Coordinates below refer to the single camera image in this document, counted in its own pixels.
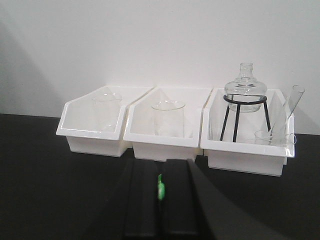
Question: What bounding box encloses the tall glass beaker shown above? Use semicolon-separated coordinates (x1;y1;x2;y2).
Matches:
92;92;122;132

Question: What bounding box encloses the wide glass beaker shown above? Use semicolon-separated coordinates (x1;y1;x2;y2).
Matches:
151;100;185;138

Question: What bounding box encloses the small glass beaker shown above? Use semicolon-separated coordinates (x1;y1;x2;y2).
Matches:
254;130;297;146

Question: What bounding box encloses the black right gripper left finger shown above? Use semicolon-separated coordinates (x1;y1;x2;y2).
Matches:
81;158;158;240

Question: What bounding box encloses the glass flask bottle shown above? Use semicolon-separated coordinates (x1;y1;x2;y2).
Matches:
224;62;267;102

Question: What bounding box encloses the glass test tube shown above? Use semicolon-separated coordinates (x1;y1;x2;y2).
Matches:
269;85;305;146

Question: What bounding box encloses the right white storage bin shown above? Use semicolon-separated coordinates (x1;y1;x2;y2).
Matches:
200;88;295;176

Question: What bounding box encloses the white storage bin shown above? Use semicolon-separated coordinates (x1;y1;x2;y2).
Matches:
123;87;212;161
56;85;152;157
200;88;295;176

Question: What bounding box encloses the green plastic spoon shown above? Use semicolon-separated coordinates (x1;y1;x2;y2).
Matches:
157;174;166;201

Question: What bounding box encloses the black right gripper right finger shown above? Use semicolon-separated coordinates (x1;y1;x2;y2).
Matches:
161;159;285;240

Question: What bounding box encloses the black wire tripod stand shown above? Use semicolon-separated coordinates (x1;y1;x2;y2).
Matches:
217;94;271;143

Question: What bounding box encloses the left white storage bin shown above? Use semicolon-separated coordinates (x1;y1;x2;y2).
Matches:
56;85;152;157

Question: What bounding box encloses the middle white storage bin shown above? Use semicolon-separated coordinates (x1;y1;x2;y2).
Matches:
123;87;212;161

